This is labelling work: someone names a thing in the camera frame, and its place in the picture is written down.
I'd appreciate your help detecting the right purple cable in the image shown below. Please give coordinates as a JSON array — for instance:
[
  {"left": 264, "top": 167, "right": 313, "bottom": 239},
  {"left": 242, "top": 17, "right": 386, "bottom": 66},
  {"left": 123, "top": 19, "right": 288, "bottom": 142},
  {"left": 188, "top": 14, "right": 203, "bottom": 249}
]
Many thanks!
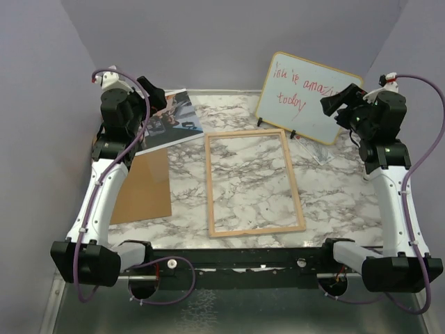
[{"left": 323, "top": 73, "right": 445, "bottom": 315}]

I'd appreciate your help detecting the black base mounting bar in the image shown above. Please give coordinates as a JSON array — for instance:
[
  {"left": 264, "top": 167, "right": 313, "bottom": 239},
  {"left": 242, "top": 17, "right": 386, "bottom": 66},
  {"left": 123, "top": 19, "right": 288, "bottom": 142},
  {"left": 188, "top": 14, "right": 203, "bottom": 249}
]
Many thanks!
[{"left": 118, "top": 246, "right": 362, "bottom": 290}]

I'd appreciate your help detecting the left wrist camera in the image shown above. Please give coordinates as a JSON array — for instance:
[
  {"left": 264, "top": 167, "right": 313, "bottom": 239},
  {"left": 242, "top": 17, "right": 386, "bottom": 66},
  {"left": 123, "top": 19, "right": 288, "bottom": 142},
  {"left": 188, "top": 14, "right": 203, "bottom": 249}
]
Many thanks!
[{"left": 92, "top": 72, "right": 132, "bottom": 92}]

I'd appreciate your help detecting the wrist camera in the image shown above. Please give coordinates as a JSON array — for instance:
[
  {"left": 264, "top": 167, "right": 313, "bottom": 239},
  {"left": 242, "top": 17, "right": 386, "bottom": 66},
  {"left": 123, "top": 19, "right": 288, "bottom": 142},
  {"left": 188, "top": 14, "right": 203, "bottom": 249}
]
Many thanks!
[
  {"left": 92, "top": 72, "right": 132, "bottom": 92},
  {"left": 379, "top": 72, "right": 398, "bottom": 93}
]

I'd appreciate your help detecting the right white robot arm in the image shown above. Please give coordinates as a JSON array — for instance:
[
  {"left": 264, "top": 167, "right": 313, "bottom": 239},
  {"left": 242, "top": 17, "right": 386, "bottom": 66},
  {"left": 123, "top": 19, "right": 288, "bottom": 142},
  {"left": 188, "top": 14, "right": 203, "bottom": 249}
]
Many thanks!
[{"left": 319, "top": 83, "right": 443, "bottom": 293}]

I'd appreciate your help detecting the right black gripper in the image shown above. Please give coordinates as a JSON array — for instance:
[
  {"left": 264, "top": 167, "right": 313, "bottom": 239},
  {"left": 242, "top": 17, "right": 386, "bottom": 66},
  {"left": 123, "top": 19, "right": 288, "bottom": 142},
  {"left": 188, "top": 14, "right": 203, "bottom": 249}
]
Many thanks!
[{"left": 321, "top": 83, "right": 375, "bottom": 138}]

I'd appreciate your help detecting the brown cardboard backing board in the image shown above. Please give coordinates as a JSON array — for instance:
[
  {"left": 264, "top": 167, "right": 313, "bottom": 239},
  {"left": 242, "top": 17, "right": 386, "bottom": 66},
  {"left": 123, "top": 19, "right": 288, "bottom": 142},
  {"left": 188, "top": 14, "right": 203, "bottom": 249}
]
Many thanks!
[{"left": 110, "top": 148, "right": 172, "bottom": 225}]

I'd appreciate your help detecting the yellow-rimmed whiteboard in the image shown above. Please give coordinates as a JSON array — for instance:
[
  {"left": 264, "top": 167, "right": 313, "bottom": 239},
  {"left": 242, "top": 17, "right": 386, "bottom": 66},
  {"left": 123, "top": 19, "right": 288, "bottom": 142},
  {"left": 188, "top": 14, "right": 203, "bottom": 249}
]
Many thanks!
[{"left": 255, "top": 51, "right": 363, "bottom": 145}]

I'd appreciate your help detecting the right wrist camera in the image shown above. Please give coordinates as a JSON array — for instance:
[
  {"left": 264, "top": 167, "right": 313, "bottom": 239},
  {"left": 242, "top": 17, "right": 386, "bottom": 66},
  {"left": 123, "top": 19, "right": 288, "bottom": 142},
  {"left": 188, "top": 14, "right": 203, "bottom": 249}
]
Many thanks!
[{"left": 379, "top": 72, "right": 398, "bottom": 93}]

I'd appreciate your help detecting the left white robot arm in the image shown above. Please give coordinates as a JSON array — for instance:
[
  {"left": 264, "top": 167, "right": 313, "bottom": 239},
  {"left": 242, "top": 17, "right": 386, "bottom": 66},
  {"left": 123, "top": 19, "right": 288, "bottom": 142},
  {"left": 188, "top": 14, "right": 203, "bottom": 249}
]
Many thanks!
[{"left": 50, "top": 72, "right": 167, "bottom": 287}]

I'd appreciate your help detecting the wooden picture frame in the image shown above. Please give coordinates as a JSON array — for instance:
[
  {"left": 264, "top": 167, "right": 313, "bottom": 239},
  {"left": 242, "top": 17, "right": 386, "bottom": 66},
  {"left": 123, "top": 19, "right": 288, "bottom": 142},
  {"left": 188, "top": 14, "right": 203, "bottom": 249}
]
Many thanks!
[{"left": 204, "top": 128, "right": 307, "bottom": 239}]

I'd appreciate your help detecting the printed photo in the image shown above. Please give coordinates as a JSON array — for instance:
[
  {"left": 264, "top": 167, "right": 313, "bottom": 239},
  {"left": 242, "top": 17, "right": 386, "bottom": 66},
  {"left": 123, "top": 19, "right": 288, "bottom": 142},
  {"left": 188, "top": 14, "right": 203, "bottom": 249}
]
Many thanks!
[{"left": 136, "top": 89, "right": 204, "bottom": 156}]

